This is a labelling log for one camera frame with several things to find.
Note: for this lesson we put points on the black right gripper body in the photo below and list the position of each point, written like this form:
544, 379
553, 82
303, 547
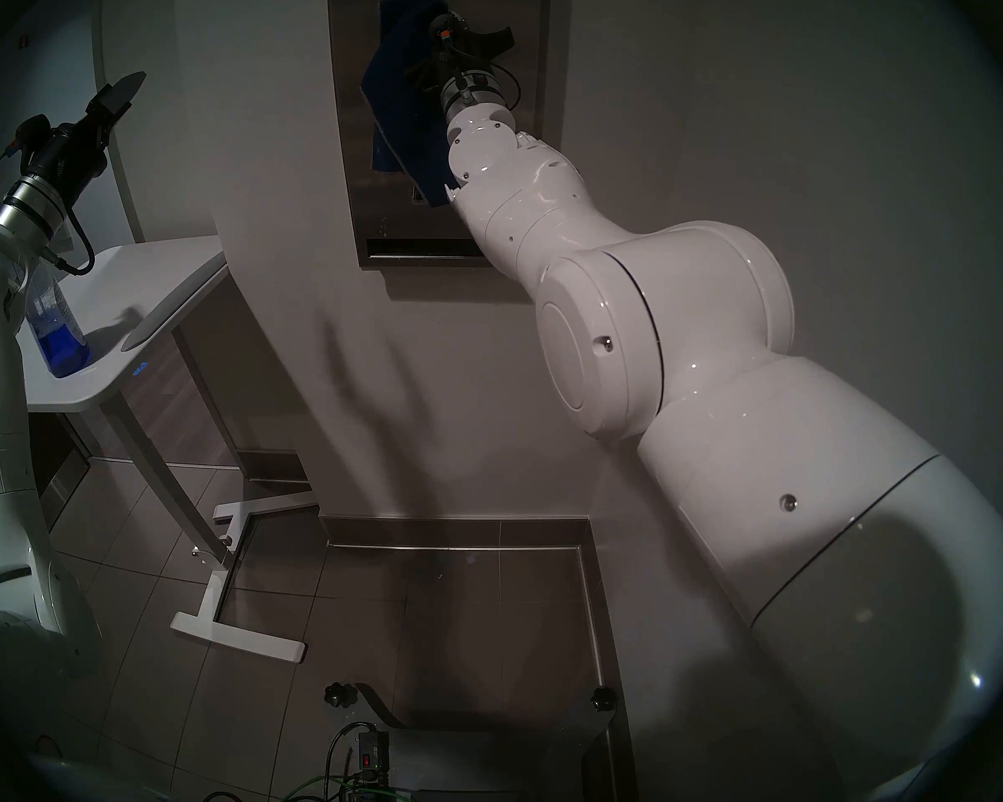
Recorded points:
472, 53

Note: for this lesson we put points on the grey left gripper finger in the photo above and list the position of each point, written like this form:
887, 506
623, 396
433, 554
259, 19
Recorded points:
131, 90

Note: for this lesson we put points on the black star knob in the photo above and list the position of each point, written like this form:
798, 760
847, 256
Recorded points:
340, 695
603, 698

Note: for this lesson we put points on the dark blue cloth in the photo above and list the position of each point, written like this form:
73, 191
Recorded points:
401, 115

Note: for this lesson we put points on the stainless steel wall dispenser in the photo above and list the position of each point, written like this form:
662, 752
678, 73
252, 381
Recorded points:
526, 23

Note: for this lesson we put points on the spray bottle with blue liquid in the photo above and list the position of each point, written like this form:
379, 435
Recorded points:
58, 341

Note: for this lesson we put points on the white table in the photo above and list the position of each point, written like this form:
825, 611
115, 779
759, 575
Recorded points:
150, 282

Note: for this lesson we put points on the black box with red switch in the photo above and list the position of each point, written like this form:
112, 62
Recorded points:
372, 754

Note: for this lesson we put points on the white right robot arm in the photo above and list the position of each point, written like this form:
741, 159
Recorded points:
677, 349

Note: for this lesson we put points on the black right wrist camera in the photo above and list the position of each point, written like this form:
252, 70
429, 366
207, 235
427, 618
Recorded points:
445, 30

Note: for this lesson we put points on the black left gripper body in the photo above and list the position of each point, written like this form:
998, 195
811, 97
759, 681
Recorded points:
75, 157

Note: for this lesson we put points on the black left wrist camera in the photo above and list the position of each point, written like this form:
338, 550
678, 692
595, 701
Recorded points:
32, 134

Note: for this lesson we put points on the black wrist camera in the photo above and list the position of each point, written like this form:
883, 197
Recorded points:
445, 30
32, 134

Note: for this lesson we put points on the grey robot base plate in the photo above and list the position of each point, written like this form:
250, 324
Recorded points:
485, 763

